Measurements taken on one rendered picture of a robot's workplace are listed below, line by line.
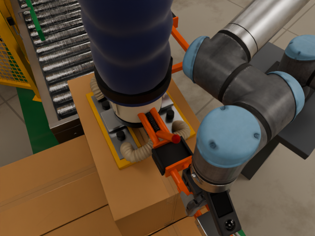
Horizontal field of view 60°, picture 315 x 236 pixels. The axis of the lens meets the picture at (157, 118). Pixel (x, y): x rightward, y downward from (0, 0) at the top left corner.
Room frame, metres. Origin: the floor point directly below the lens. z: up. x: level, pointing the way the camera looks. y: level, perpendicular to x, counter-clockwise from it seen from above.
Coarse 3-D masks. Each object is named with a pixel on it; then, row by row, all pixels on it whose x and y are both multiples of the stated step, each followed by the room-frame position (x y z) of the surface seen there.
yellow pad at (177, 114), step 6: (174, 102) 0.61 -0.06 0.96; (168, 108) 0.58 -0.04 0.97; (174, 108) 0.58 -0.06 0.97; (162, 114) 0.55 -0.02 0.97; (168, 114) 0.54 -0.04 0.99; (174, 114) 0.55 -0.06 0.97; (180, 114) 0.56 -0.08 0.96; (168, 120) 0.53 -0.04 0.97; (174, 120) 0.53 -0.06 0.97; (186, 120) 0.53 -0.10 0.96; (168, 126) 0.50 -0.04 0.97; (192, 132) 0.48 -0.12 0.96
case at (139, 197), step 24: (72, 96) 0.66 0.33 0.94; (96, 120) 0.54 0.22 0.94; (192, 120) 0.54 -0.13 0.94; (96, 144) 0.45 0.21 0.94; (144, 144) 0.45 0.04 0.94; (192, 144) 0.45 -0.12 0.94; (96, 168) 0.36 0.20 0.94; (144, 168) 0.36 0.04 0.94; (120, 192) 0.28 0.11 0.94; (144, 192) 0.28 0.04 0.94; (168, 192) 0.28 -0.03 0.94; (120, 216) 0.20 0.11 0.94; (144, 216) 0.23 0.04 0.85; (168, 216) 0.26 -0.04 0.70
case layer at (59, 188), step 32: (32, 160) 0.57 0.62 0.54; (64, 160) 0.57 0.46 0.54; (0, 192) 0.41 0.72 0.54; (32, 192) 0.41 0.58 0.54; (64, 192) 0.41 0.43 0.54; (96, 192) 0.41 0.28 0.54; (0, 224) 0.27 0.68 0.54; (32, 224) 0.27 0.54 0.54; (64, 224) 0.27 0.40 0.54; (96, 224) 0.27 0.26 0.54; (192, 224) 0.27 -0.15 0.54
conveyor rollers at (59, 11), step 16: (32, 0) 1.88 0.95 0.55; (48, 0) 1.91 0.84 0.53; (64, 0) 1.89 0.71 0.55; (48, 16) 1.73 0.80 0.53; (64, 16) 1.70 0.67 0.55; (80, 16) 1.74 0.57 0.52; (32, 32) 1.52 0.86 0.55; (48, 32) 1.55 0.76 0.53; (64, 32) 1.52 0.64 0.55; (80, 32) 1.55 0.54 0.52; (48, 48) 1.37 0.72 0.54; (80, 48) 1.37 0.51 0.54; (48, 64) 1.22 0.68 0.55; (64, 64) 1.23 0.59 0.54; (80, 64) 1.22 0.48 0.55; (48, 80) 1.10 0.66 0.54; (64, 96) 0.97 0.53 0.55; (64, 112) 0.86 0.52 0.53
